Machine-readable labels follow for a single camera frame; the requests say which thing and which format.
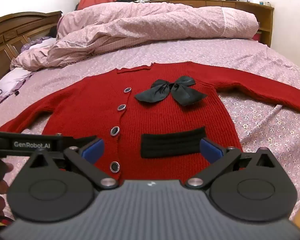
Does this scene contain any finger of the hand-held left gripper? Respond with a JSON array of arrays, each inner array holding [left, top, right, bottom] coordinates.
[[73, 135, 99, 146]]

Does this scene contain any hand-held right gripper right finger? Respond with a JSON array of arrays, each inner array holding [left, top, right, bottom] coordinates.
[[185, 137, 277, 189]]

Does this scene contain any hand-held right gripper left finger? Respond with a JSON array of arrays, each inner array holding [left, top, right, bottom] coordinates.
[[27, 137, 120, 189]]

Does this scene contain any red knit cardigan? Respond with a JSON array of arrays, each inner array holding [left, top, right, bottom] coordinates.
[[0, 61, 300, 183]]

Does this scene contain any person's left hand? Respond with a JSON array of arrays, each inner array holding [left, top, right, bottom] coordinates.
[[0, 159, 15, 220]]

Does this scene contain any pink floral bed sheet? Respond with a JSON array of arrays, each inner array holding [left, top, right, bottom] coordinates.
[[0, 39, 300, 221]]

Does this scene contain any white pillow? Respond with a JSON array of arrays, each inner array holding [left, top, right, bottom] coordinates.
[[0, 67, 34, 98]]

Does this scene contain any carved wooden headboard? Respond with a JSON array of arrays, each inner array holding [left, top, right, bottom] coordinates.
[[0, 11, 63, 86]]

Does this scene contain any red box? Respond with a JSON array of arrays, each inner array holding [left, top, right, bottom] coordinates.
[[251, 30, 263, 42]]

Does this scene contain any pink floral duvet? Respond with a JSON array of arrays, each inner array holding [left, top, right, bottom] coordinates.
[[11, 0, 260, 71]]

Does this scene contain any wooden shelf unit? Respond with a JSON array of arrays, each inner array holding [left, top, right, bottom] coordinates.
[[150, 0, 275, 47]]

